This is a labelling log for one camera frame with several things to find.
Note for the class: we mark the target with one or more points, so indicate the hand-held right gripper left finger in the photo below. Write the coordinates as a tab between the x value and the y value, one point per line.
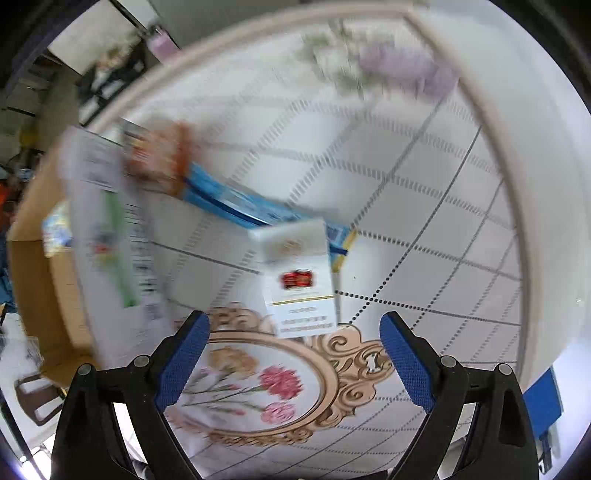
182	364

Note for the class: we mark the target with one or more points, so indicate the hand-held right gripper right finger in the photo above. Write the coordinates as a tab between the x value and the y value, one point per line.
408	362

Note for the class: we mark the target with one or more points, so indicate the white box with red emblem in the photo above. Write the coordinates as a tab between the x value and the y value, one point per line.
295	277

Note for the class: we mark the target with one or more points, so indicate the large white printed box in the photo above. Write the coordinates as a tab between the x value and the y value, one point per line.
111	240

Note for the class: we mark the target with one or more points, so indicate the cardboard box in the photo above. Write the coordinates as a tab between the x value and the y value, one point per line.
41	277

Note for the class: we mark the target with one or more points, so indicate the blue box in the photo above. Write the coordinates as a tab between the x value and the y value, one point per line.
240	203

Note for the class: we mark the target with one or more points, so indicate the orange snack packet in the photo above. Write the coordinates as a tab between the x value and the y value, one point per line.
159	159

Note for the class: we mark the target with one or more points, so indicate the blue chair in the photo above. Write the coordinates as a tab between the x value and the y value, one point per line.
545	406

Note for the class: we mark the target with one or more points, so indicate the brown and white chair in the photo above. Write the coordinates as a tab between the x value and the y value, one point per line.
39	399

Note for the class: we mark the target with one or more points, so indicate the floral printed tablecloth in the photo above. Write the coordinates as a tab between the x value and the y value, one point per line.
332	221

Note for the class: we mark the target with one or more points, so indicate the purple water bottle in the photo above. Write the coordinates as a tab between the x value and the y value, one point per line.
161	44

